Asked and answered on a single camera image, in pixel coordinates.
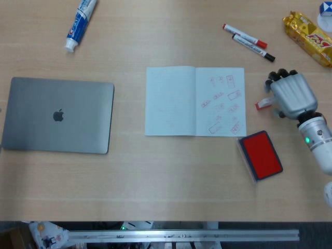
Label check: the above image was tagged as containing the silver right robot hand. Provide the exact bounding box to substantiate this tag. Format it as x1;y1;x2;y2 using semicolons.
264;68;319;122

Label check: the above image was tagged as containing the small red white stamp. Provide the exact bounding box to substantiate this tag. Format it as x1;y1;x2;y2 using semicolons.
254;97;274;112

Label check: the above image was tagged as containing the open white lined notebook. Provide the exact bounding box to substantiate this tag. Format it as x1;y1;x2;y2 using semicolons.
144;66;247;137

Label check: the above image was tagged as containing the black cap whiteboard marker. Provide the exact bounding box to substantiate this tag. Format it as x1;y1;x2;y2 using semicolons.
231;33;276;63

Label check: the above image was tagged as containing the gold snack packet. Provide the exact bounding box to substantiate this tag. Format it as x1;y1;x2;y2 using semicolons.
282;10;332;68

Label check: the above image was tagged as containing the red ink pad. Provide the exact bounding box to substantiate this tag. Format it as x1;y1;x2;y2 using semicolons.
236;130;284;184

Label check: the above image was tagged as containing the red cap whiteboard marker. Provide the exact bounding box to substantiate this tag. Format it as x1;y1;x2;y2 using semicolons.
222;23;268;49

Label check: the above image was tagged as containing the white round disc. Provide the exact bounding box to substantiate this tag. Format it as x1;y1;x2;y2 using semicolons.
316;14;332;33

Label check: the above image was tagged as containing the blue white cube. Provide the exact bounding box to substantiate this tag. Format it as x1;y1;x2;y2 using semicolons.
318;1;332;18

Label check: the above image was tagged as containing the blue white toothpaste tube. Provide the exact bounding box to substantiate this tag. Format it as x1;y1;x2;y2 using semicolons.
64;0;99;54

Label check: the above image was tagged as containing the grey closed laptop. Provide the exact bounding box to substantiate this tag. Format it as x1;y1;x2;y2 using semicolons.
1;76;115;155

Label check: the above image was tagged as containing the printed white plastic bag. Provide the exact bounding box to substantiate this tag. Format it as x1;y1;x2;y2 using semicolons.
28;221;70;249

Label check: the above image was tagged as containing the brown cardboard box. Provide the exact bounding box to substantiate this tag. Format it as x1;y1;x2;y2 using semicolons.
0;226;31;249

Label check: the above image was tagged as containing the aluminium rail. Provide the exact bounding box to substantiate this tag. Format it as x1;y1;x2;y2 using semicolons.
67;229;300;244

